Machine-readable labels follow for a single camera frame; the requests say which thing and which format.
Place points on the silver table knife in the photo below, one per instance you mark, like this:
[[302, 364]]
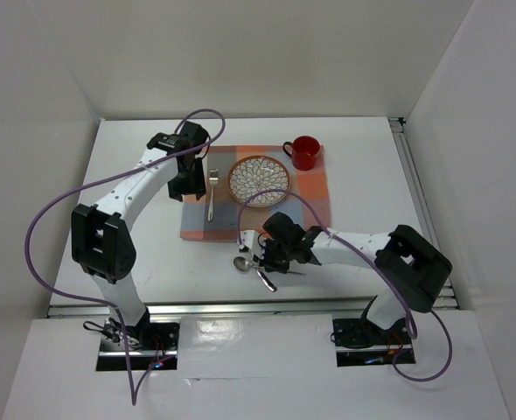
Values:
[[270, 286]]

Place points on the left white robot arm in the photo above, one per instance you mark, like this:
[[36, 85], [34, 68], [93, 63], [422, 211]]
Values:
[[100, 234]]

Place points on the floral patterned ceramic plate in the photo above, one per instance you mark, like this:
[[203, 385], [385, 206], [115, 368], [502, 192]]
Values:
[[259, 181]]

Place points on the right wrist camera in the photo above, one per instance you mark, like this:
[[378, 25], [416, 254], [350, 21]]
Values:
[[248, 242]]

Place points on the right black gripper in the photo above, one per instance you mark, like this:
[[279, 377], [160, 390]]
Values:
[[267, 260]]

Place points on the plaid orange blue cloth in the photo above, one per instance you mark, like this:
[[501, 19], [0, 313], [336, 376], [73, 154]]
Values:
[[306, 202]]

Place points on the aluminium rail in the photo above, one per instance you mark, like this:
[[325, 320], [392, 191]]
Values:
[[447, 299], [307, 305]]

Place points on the right aluminium rail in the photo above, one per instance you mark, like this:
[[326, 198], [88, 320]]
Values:
[[447, 299]]

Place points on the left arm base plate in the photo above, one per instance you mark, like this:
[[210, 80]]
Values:
[[159, 350]]

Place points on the front aluminium rail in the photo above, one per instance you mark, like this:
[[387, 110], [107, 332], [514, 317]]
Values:
[[307, 305]]

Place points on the silver fork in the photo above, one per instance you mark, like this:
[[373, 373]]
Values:
[[213, 182]]

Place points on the silver spoon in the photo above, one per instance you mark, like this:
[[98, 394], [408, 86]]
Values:
[[242, 264]]

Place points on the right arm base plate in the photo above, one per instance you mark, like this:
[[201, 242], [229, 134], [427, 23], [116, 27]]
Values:
[[360, 343]]

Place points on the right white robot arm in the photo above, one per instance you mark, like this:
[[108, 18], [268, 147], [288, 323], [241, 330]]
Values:
[[413, 270]]

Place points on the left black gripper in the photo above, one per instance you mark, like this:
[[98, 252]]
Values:
[[196, 186]]

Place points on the red enamel mug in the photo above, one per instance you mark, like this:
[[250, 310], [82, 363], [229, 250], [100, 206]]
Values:
[[303, 152]]

